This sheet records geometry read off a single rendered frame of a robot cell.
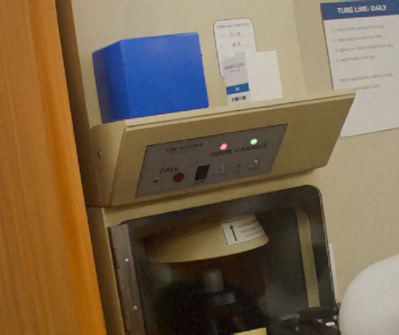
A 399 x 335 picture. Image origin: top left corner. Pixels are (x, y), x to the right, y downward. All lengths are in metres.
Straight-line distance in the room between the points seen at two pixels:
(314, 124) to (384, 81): 0.75
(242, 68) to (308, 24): 0.69
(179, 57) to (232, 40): 0.17
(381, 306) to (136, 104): 0.38
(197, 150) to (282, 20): 0.26
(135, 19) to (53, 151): 0.23
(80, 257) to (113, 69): 0.22
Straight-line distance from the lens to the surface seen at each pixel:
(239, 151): 1.07
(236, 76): 1.08
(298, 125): 1.09
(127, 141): 0.97
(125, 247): 1.07
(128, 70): 0.97
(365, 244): 1.80
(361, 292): 0.76
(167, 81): 0.99
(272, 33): 1.19
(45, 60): 0.96
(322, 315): 1.05
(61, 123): 0.96
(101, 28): 1.08
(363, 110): 1.80
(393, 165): 1.85
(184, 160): 1.03
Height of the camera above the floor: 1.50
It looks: 3 degrees down
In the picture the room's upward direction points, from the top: 9 degrees counter-clockwise
